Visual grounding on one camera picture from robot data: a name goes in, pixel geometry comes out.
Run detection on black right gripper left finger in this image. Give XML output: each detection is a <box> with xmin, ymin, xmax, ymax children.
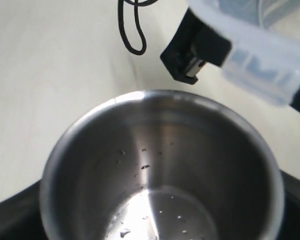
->
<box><xmin>0</xmin><ymin>182</ymin><xmax>47</xmax><ymax>240</ymax></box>

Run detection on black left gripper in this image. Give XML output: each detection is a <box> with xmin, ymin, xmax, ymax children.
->
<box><xmin>160</xmin><ymin>8</ymin><xmax>232</xmax><ymax>85</ymax></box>

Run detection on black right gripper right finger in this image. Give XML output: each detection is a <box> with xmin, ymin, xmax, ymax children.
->
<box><xmin>277</xmin><ymin>171</ymin><xmax>300</xmax><ymax>240</ymax></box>

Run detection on clear plastic measuring cup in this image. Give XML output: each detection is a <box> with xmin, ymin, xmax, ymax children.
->
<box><xmin>188</xmin><ymin>0</ymin><xmax>300</xmax><ymax>106</ymax></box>

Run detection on stainless steel cup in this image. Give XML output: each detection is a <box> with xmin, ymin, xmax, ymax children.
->
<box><xmin>39</xmin><ymin>90</ymin><xmax>285</xmax><ymax>240</ymax></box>

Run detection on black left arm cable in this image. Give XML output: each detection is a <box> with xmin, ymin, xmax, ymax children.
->
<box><xmin>117</xmin><ymin>0</ymin><xmax>161</xmax><ymax>56</ymax></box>

